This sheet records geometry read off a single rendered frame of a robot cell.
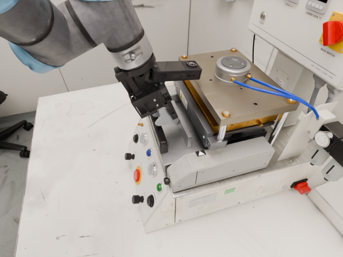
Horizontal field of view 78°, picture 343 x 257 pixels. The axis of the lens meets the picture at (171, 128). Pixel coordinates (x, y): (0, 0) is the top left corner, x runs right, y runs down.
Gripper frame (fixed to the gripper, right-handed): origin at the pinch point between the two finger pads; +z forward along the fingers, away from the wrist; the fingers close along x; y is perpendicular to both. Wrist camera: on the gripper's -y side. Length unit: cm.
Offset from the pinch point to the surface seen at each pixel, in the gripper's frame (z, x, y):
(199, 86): -8.5, 1.8, -7.8
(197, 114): -3.7, 5.2, -4.7
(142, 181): 14.4, 3.5, 18.1
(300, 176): 27.1, 16.9, -25.8
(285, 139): 17.2, 9.3, -25.6
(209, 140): -2.7, 12.5, -4.4
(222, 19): 32, -98, -56
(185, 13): 39, -153, -45
